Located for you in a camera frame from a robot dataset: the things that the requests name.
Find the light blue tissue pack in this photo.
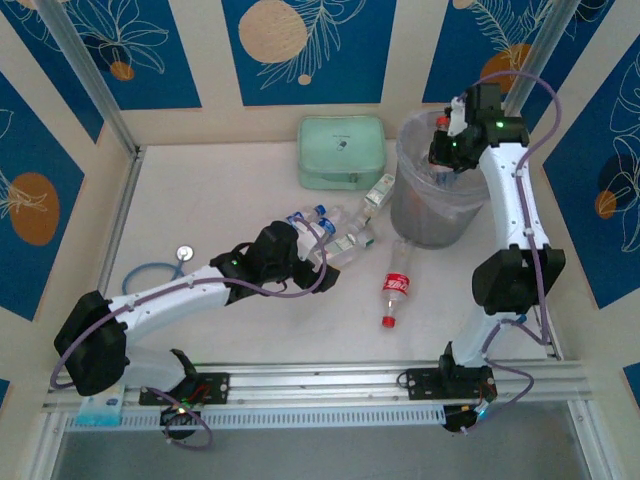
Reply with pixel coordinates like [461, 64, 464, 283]
[77, 394, 125, 429]

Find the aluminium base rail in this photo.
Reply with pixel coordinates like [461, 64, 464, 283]
[42, 359, 594, 414]

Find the white slotted cable duct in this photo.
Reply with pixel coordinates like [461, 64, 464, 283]
[64, 403, 447, 432]

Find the aluminium frame post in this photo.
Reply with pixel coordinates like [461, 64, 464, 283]
[34, 0, 141, 156]
[502, 0, 584, 119]

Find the mint green zipper pouch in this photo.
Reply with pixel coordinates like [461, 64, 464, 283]
[297, 115, 387, 192]

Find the small green-white carton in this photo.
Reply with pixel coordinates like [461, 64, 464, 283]
[360, 172, 397, 219]

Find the clear plastic bottle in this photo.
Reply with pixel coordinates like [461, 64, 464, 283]
[342, 207, 376, 239]

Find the clear bottle with green label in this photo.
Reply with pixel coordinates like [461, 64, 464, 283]
[314, 232, 377, 269]

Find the aluminium side rail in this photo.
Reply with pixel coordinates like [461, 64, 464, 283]
[94, 147, 146, 301]

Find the blue tube stethoscope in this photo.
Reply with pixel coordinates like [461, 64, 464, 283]
[121, 244, 195, 297]

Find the grey mesh waste bin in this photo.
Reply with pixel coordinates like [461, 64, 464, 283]
[389, 108, 494, 250]

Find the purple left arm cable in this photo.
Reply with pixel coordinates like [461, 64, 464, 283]
[52, 217, 329, 451]

